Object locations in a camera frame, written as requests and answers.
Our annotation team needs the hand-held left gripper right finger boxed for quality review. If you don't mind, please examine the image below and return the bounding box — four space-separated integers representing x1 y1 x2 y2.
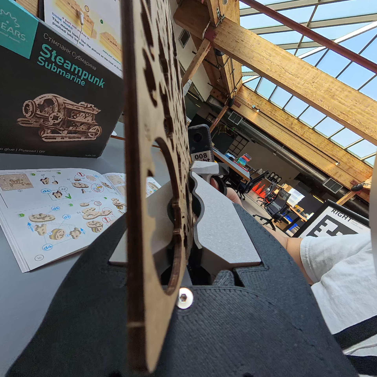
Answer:
189 172 263 275

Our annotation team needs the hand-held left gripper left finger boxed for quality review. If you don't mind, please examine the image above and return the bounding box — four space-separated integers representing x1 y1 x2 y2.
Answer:
109 181 178 266

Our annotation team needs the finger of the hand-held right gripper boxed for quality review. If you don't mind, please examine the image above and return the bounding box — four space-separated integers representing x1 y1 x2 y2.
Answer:
190 162 220 176

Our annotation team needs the laser-cut wooden parts sheet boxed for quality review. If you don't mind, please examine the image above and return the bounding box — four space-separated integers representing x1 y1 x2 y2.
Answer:
120 0 195 374

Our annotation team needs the person's right forearm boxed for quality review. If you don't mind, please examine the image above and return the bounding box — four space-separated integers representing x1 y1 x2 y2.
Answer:
261 224 313 285

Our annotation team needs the grey desk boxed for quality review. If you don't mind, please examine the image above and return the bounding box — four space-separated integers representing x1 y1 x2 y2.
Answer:
0 121 165 377

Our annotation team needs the person's right hand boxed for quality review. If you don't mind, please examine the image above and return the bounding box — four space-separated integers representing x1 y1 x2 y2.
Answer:
210 178 243 207

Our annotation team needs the long white table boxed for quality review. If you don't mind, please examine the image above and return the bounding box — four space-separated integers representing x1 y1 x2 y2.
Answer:
213 147 251 181

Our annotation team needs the black office chair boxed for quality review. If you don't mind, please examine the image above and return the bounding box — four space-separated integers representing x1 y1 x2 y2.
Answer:
253 188 291 232
236 170 267 201

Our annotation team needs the framed black white marker sign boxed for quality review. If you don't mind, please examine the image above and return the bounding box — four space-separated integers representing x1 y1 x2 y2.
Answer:
293 200 371 238

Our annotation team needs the illustrated instruction booklet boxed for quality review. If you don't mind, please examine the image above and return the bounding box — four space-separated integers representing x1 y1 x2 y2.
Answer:
0 168 161 273

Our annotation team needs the black model kit box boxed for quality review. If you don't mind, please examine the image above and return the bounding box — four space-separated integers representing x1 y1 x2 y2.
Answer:
0 0 125 159

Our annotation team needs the printed instruction sheet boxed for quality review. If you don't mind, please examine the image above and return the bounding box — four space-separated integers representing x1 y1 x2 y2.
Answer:
44 0 124 79

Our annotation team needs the wooden document board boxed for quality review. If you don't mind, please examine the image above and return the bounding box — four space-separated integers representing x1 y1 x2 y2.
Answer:
15 0 45 22

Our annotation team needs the grey ventilation duct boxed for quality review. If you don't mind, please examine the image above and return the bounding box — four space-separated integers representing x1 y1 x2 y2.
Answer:
239 121 370 217

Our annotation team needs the black strap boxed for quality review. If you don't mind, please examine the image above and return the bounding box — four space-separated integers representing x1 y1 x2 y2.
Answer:
333 315 377 377

